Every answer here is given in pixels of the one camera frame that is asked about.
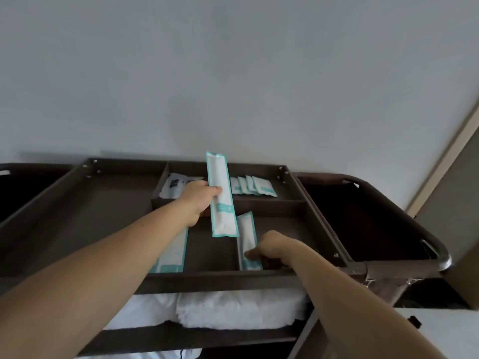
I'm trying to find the brown housekeeping cart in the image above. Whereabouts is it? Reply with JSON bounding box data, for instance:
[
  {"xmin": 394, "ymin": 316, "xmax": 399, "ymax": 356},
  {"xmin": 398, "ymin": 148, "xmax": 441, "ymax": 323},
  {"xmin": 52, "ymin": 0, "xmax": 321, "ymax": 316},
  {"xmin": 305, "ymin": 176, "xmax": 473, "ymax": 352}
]
[{"xmin": 0, "ymin": 157, "xmax": 471, "ymax": 359}]

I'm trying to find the person's right forearm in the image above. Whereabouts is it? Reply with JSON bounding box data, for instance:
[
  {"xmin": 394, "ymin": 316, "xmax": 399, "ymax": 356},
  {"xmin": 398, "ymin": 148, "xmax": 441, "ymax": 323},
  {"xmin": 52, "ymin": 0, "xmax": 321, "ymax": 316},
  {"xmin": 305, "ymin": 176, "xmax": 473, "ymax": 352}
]
[{"xmin": 290, "ymin": 246, "xmax": 446, "ymax": 359}]

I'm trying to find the person's left forearm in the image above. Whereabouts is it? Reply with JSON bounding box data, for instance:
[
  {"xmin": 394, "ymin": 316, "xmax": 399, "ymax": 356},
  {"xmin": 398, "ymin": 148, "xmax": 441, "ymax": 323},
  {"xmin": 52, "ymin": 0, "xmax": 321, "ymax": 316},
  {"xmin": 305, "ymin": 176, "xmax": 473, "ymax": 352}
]
[{"xmin": 0, "ymin": 199, "xmax": 200, "ymax": 359}]

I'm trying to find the long teal packet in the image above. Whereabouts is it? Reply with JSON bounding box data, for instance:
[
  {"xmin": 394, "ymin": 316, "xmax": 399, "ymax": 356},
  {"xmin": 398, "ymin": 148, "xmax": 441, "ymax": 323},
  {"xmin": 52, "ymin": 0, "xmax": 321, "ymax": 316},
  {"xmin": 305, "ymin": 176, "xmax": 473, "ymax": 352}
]
[
  {"xmin": 236, "ymin": 211, "xmax": 263, "ymax": 272},
  {"xmin": 206, "ymin": 151, "xmax": 240, "ymax": 238},
  {"xmin": 149, "ymin": 227, "xmax": 190, "ymax": 274}
]

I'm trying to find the wooden door frame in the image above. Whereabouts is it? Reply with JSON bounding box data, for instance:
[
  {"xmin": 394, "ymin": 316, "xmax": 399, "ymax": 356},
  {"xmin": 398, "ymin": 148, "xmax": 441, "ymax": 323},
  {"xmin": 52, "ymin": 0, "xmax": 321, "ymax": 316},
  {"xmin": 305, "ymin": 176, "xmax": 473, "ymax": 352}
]
[{"xmin": 406, "ymin": 104, "xmax": 479, "ymax": 218}]

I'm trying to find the white pillowcase black piping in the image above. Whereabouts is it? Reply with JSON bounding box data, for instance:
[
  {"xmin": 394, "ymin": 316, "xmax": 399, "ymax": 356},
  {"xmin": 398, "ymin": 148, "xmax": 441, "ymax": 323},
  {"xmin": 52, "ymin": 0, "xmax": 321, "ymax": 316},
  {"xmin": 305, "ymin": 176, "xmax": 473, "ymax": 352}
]
[{"xmin": 74, "ymin": 347, "xmax": 203, "ymax": 359}]

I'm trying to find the person's left hand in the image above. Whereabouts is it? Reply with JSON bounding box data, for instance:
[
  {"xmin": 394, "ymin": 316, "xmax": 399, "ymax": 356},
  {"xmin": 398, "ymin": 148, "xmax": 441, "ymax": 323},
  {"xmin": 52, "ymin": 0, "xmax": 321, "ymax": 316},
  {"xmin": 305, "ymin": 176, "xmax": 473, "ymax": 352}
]
[{"xmin": 175, "ymin": 180, "xmax": 224, "ymax": 229}]

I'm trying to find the person's right hand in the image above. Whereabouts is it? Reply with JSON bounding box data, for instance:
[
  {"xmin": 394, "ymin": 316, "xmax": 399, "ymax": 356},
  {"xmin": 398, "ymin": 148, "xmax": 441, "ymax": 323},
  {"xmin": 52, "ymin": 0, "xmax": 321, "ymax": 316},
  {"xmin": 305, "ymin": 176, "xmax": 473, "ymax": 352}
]
[{"xmin": 243, "ymin": 230, "xmax": 301, "ymax": 269}]

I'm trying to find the clear packet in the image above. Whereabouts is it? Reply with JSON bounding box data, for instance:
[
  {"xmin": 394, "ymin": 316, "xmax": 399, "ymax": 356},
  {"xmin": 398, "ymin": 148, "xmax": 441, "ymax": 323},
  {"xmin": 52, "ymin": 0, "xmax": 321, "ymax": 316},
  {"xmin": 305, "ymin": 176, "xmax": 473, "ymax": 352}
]
[{"xmin": 161, "ymin": 174, "xmax": 205, "ymax": 200}]

